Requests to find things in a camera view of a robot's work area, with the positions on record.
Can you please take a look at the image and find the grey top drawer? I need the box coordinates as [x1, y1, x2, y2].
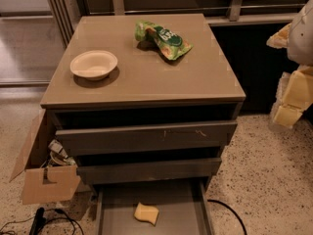
[56, 120, 237, 156]

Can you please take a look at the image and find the brown cardboard box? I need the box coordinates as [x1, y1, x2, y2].
[10, 110, 80, 205]

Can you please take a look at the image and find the grey bottom drawer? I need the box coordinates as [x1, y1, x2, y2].
[95, 179, 214, 235]

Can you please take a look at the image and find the clutter inside cardboard box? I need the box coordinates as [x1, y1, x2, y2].
[41, 139, 76, 167]

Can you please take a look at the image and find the black power strip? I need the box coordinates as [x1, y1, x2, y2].
[28, 208, 46, 235]

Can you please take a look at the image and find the black cable on right floor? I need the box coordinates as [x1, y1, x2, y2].
[206, 199, 248, 235]

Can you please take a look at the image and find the grey drawer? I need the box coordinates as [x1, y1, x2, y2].
[76, 158, 221, 185]
[95, 179, 214, 235]
[56, 120, 237, 156]

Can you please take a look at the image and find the yellow sponge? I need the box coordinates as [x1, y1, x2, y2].
[134, 203, 159, 225]

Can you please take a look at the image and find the white paper bowl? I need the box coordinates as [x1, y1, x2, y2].
[69, 50, 117, 80]

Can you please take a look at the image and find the grey drawer cabinet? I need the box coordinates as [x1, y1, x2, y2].
[39, 13, 246, 194]

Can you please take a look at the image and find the black cable on left floor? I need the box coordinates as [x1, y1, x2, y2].
[0, 208, 85, 235]

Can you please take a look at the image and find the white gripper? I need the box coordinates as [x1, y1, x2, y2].
[266, 23, 313, 128]

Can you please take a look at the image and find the black cable on floor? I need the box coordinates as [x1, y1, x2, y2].
[206, 199, 248, 235]
[0, 208, 85, 235]

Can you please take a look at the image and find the metal railing frame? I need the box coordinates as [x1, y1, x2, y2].
[48, 0, 308, 44]

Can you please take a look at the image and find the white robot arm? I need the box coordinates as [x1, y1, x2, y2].
[266, 0, 313, 128]

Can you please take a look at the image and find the green chip bag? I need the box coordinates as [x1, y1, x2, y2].
[135, 21, 193, 61]

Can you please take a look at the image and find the grey middle drawer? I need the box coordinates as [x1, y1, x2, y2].
[76, 158, 221, 185]

